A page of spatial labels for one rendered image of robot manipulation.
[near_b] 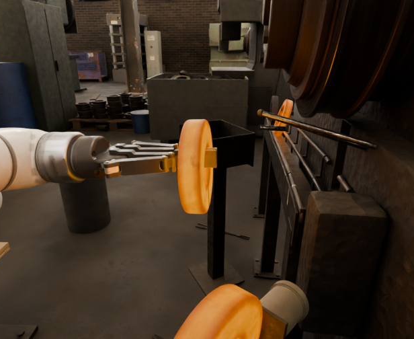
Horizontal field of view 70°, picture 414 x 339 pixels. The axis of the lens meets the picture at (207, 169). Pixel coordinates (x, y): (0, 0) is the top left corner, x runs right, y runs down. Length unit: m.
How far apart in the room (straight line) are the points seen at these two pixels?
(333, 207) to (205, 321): 0.26
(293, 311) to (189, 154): 0.26
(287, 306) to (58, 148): 0.42
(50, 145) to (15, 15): 3.56
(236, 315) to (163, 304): 1.10
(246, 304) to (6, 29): 4.00
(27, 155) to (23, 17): 3.50
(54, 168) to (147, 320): 0.93
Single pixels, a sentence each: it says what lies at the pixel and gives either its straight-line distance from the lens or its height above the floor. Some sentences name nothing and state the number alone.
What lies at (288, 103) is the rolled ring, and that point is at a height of 0.77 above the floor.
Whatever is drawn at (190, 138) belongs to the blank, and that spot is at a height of 0.89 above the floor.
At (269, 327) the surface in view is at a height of 0.70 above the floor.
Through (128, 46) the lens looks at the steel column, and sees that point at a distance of 7.69.
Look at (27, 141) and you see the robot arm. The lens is 0.57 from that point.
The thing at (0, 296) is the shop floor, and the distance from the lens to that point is 1.70.
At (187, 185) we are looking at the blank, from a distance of 0.43.
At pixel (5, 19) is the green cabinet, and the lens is 4.14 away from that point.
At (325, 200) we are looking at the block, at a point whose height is 0.80.
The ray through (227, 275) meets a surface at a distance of 1.51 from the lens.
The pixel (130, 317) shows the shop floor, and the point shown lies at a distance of 1.38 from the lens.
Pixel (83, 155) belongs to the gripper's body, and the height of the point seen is 0.85.
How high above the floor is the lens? 1.01
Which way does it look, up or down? 22 degrees down
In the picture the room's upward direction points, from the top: straight up
